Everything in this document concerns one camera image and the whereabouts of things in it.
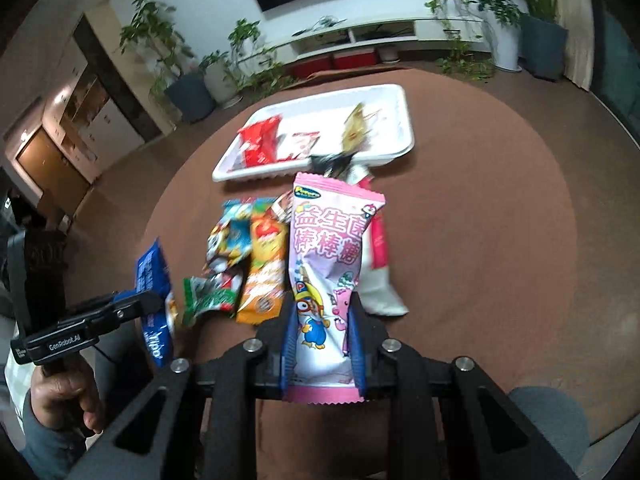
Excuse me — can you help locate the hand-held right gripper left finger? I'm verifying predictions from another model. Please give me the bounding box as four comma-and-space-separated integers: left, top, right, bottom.
65, 304, 302, 480

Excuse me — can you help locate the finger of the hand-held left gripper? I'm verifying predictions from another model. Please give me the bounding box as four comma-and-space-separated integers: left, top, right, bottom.
67, 287, 143, 318
90, 291, 166, 333

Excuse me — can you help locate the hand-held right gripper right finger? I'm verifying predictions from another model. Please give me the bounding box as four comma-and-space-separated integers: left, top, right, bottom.
345, 291, 576, 480

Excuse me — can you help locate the white packet with red stripe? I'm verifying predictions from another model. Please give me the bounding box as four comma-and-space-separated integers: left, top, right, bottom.
350, 172, 409, 317

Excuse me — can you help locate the green snack packet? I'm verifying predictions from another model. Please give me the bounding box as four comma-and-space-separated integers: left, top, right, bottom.
182, 270, 238, 328

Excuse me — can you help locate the orange snack packet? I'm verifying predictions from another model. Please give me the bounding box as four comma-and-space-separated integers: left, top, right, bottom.
235, 199, 292, 324

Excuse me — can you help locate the pink cartoon snack packet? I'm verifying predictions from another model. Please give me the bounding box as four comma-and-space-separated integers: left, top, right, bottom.
281, 172, 387, 405

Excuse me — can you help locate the light blue panda snack packet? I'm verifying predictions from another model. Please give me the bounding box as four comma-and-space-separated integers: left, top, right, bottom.
206, 200, 252, 286

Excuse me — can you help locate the black snack packet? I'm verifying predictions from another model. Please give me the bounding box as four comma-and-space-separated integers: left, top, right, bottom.
310, 152, 357, 179

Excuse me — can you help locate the red snack packet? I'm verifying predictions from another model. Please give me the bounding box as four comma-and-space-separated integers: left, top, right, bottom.
237, 116, 283, 167

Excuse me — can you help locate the white red candy packet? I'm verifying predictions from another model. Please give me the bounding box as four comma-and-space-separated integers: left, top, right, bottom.
280, 131, 321, 162

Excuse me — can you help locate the gold snack packet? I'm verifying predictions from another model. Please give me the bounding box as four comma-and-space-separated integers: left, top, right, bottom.
341, 104, 375, 154

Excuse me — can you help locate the white plastic tray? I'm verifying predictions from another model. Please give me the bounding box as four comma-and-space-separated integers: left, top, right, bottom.
211, 83, 417, 183

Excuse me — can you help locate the person's left forearm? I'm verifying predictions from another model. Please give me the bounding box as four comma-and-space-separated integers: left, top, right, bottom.
20, 390, 88, 471

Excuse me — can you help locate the person's left hand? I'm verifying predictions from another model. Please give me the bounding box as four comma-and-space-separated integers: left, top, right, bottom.
29, 359, 109, 436

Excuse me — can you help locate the person's checked shirt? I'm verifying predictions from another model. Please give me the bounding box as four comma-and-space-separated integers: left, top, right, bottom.
4, 322, 38, 418

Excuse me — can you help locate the wooden door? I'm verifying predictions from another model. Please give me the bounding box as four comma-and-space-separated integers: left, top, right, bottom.
15, 127, 96, 217

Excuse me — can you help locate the person's right leg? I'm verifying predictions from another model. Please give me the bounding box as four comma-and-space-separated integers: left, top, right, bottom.
507, 385, 592, 480

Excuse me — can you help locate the tall plant in blue pot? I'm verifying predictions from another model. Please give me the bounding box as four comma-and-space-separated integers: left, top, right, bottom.
120, 0, 218, 124

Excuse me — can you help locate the dark glass cabinet panel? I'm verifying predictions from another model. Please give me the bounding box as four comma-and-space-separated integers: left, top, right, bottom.
72, 14, 164, 144

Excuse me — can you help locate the small plant in white pot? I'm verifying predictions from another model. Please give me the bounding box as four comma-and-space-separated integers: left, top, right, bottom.
200, 50, 242, 109

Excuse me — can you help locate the red storage box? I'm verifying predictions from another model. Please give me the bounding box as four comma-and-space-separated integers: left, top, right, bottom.
295, 56, 335, 79
334, 50, 377, 70

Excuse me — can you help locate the trailing ivy plant on stand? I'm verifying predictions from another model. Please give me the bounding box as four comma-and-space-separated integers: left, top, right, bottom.
227, 19, 297, 97

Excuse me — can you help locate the white television cabinet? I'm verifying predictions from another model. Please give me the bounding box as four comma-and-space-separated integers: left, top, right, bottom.
277, 16, 488, 69

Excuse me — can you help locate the bushy plant in white pot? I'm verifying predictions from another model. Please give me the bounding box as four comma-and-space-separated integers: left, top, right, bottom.
472, 0, 524, 72

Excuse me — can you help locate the large-leaf plant in blue pot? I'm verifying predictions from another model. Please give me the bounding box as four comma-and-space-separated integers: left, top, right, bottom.
481, 0, 571, 82

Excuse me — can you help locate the glass sliding door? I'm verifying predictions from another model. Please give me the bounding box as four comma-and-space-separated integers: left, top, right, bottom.
592, 5, 640, 136

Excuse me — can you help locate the beige curtain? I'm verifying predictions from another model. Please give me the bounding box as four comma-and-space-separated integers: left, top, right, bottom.
555, 0, 597, 92

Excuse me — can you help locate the white wall cabinet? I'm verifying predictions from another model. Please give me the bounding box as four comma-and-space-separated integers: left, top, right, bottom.
42, 66, 142, 184

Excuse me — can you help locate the grey cable bundle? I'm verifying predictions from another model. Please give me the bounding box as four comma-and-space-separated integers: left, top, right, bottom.
305, 16, 347, 31

